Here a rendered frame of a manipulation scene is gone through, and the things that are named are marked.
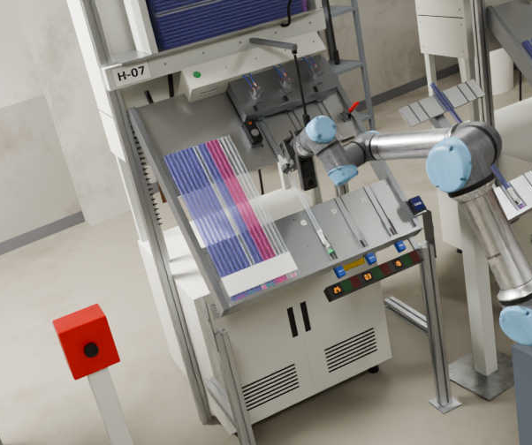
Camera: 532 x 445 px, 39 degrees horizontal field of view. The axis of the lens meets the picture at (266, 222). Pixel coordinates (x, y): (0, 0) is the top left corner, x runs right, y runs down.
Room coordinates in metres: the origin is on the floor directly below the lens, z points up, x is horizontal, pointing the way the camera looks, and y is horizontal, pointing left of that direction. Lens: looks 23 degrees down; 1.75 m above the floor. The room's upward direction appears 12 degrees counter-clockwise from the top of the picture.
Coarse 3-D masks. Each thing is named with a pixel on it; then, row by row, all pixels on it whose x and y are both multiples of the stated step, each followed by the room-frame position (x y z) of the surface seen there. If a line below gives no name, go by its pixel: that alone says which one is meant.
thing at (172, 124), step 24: (216, 96) 2.40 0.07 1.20; (336, 96) 2.46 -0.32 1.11; (144, 120) 2.31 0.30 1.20; (168, 120) 2.32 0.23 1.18; (192, 120) 2.33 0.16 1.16; (216, 120) 2.34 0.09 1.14; (240, 120) 2.35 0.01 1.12; (288, 120) 2.37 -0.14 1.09; (336, 120) 2.39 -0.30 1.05; (168, 144) 2.25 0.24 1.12; (192, 144) 2.26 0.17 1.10; (240, 144) 2.28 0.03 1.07; (264, 144) 2.29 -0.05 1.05
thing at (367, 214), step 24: (360, 192) 2.20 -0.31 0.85; (384, 192) 2.21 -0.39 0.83; (288, 216) 2.12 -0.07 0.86; (336, 216) 2.13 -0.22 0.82; (360, 216) 2.14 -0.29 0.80; (384, 216) 2.15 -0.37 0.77; (408, 216) 2.16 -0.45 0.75; (288, 240) 2.06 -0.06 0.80; (312, 240) 2.07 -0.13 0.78; (336, 240) 2.08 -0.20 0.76; (312, 264) 2.01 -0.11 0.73
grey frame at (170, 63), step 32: (96, 32) 2.36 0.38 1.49; (256, 32) 2.50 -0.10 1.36; (288, 32) 2.54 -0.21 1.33; (320, 32) 2.62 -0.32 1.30; (160, 64) 2.38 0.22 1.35; (192, 64) 2.41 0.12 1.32; (128, 128) 2.35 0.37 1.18; (128, 160) 2.34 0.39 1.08; (160, 256) 2.36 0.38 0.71; (192, 352) 2.35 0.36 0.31; (224, 352) 1.89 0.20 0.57; (192, 384) 2.34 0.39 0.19; (224, 384) 1.90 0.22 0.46; (448, 384) 2.15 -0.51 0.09
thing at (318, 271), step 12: (384, 240) 2.07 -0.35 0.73; (396, 240) 2.10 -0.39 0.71; (360, 252) 2.03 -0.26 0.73; (372, 252) 2.08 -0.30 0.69; (324, 264) 1.99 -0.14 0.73; (336, 264) 2.01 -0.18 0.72; (300, 276) 1.96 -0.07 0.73; (312, 276) 2.00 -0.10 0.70; (276, 288) 1.93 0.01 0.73; (288, 288) 1.99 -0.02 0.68; (240, 300) 1.89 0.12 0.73; (252, 300) 1.92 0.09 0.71; (228, 312) 1.91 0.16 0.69
